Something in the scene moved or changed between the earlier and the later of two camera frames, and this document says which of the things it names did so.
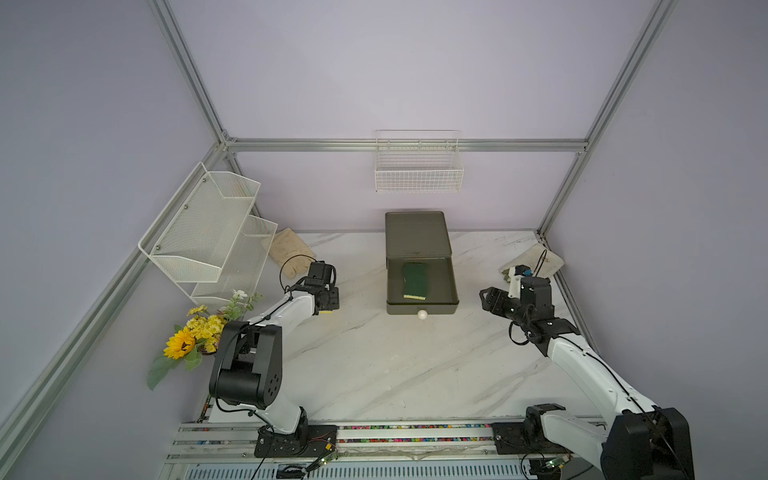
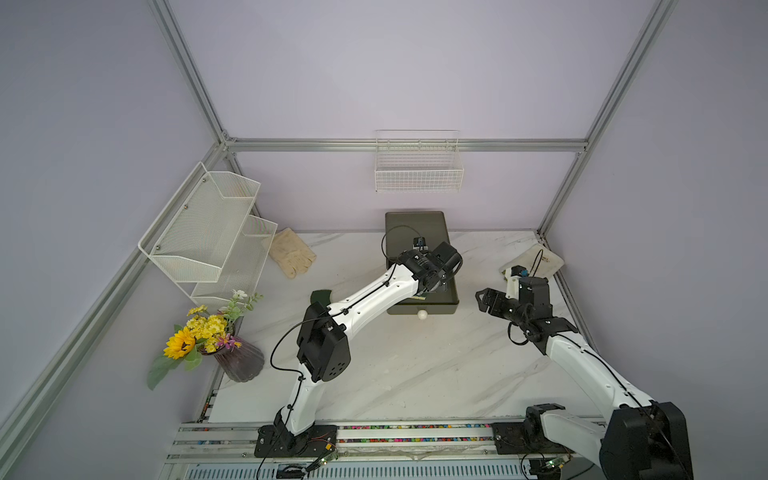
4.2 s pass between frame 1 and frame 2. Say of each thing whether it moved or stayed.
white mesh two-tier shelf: stayed
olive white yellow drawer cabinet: stayed
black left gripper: moved
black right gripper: stayed
